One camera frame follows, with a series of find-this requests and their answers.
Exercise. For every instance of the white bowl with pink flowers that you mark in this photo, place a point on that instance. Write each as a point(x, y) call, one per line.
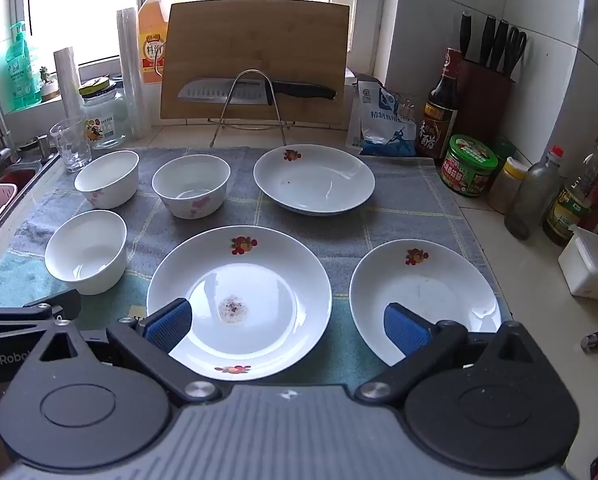
point(106, 177)
point(86, 252)
point(191, 185)

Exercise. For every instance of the tall clear plastic roll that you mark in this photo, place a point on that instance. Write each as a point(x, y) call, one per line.
point(131, 85)

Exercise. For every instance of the green-lidded sauce jar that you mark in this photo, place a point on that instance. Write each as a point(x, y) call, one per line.
point(469, 165)

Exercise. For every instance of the white and blue salt bag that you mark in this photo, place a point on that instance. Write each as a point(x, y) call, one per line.
point(384, 125)

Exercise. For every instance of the dark green jar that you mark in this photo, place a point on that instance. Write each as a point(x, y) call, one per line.
point(506, 152)

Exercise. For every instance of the green dish soap bottle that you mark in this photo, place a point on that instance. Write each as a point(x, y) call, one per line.
point(21, 75)

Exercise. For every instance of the grey checked towel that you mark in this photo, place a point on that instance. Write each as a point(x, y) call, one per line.
point(394, 210)

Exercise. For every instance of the short clear plastic roll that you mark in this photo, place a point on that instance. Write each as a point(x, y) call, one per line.
point(68, 85)

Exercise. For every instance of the glass jar yellow lid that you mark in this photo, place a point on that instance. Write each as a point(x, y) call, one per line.
point(104, 125)

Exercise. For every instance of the bamboo cutting board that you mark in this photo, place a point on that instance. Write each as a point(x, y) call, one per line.
point(254, 40)

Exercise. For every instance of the cooking oil bottle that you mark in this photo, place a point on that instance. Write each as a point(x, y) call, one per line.
point(574, 200)

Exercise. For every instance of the yellow-lidded spice jar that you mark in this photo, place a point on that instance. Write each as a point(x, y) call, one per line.
point(509, 185)

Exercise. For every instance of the metal sink fitting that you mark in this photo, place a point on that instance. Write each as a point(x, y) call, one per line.
point(42, 144)

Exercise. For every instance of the white plate with flower print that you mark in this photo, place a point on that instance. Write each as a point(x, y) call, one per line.
point(259, 270)
point(429, 290)
point(314, 180)

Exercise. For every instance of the brown knife block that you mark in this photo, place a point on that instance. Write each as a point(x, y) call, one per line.
point(484, 105)

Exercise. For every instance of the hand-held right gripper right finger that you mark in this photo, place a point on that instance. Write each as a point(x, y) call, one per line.
point(406, 331)

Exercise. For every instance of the white framed window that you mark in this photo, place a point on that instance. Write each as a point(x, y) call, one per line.
point(79, 10)

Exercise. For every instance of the clear drinking glass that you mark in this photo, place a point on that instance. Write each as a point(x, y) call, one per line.
point(71, 147)

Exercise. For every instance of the stainless steel sink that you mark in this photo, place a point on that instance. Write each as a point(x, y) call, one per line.
point(16, 177)

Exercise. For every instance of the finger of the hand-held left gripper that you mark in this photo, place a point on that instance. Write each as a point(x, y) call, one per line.
point(29, 312)

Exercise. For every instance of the clear bottle with red cap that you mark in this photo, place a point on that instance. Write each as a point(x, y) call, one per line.
point(531, 195)

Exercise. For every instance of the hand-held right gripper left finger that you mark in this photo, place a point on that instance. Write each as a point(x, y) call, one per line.
point(169, 325)

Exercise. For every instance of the dark soy sauce bottle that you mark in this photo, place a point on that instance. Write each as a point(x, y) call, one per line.
point(436, 120)

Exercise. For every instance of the orange liquid plastic bottle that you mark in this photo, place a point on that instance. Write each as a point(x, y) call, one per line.
point(151, 45)

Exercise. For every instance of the small potted plant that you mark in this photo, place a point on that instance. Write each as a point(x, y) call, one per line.
point(46, 82)

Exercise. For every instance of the white plastic box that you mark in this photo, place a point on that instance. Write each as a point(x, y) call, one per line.
point(589, 265)

